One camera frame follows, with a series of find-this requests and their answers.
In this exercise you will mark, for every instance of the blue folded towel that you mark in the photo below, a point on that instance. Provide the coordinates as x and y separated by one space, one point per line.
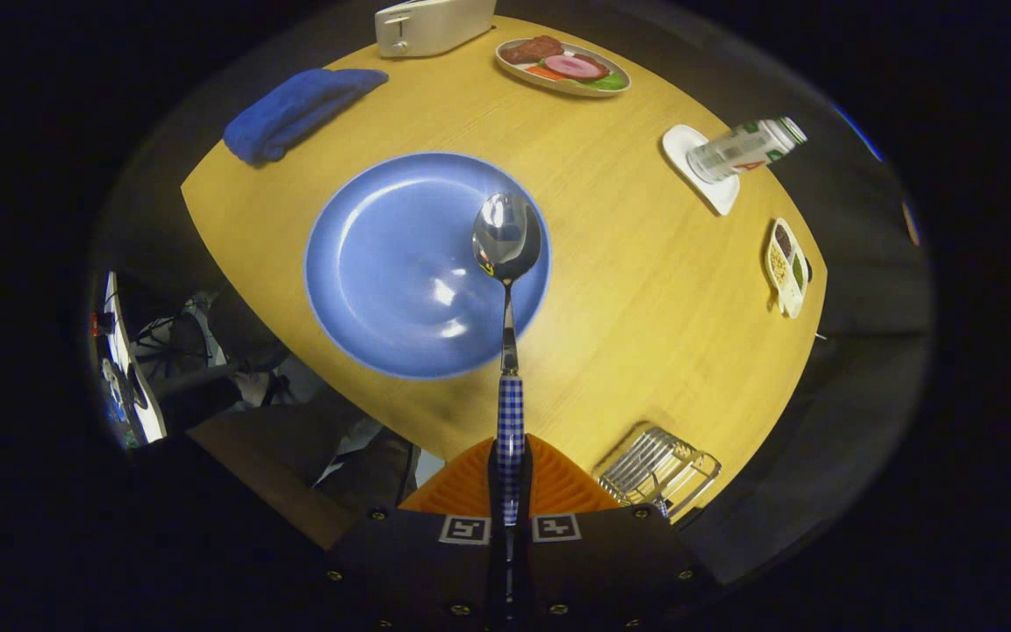
295 110

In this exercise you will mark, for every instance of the grey-brown cloth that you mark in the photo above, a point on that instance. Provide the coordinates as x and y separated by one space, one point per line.
277 465

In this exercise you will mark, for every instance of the white panel device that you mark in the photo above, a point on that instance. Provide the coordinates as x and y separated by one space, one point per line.
150 417

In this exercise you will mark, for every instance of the pink ham slice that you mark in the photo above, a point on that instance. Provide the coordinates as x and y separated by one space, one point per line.
576 67

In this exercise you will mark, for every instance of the blue round plate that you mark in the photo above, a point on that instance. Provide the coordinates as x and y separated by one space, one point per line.
383 263

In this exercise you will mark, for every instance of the white drink bottle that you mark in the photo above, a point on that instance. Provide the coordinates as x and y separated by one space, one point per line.
742 149

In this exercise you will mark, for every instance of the brown meat piece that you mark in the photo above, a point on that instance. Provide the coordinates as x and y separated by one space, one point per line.
532 50

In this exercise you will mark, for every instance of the orange carrot slice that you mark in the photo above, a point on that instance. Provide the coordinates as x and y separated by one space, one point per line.
542 73

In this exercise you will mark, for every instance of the green lettuce leaf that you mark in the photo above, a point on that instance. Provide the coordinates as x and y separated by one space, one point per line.
611 82

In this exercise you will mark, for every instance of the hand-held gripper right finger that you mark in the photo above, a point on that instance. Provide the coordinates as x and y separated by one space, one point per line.
602 570

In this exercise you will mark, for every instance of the white square coaster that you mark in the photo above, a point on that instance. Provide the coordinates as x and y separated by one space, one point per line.
677 145

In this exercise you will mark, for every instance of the white toaster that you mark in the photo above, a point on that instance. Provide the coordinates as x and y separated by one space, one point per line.
435 26

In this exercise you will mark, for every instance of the white divided grain dish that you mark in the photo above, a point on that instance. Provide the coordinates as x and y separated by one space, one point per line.
786 272

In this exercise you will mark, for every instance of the grey food plate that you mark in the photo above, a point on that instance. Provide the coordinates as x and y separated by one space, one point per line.
558 86

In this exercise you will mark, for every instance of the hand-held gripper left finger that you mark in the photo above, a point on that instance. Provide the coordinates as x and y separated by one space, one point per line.
418 570

